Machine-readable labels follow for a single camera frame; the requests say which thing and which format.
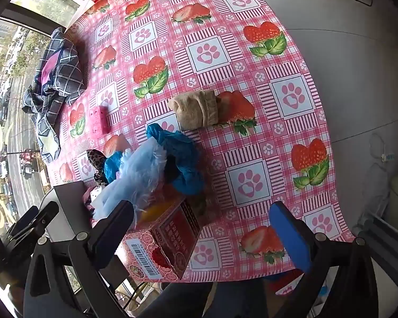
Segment leopard print scrunchie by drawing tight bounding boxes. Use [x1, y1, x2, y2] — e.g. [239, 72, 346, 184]
[87, 150, 109, 186]

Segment pink sponge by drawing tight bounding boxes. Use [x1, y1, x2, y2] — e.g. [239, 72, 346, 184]
[88, 105, 111, 136]

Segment pink strawberry printed tablecloth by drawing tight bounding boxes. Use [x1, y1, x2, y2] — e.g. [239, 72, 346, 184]
[48, 0, 355, 284]

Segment dark knit sock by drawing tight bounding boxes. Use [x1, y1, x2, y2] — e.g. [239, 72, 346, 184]
[82, 189, 98, 221]

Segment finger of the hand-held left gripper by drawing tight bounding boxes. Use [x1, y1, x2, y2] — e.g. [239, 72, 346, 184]
[20, 201, 59, 239]
[7, 205, 40, 237]

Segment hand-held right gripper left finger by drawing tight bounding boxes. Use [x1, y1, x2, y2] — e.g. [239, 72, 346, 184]
[23, 200, 135, 318]

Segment beige socks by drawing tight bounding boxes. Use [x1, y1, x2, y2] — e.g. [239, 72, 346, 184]
[168, 89, 221, 131]

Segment dark blue plaid cloth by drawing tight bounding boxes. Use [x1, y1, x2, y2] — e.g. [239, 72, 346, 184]
[21, 27, 88, 164]

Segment light blue fluffy cloth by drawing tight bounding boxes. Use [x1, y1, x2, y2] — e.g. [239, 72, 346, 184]
[93, 139, 168, 221]

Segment red printed cardboard box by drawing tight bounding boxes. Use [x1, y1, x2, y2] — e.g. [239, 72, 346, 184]
[121, 194, 202, 280]

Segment grey metal rack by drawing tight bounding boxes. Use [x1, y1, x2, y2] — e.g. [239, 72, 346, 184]
[355, 217, 398, 262]

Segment white power strip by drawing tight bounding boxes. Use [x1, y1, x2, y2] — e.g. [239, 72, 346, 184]
[370, 132, 396, 164]

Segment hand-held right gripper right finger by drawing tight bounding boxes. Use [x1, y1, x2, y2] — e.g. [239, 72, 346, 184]
[269, 201, 380, 318]

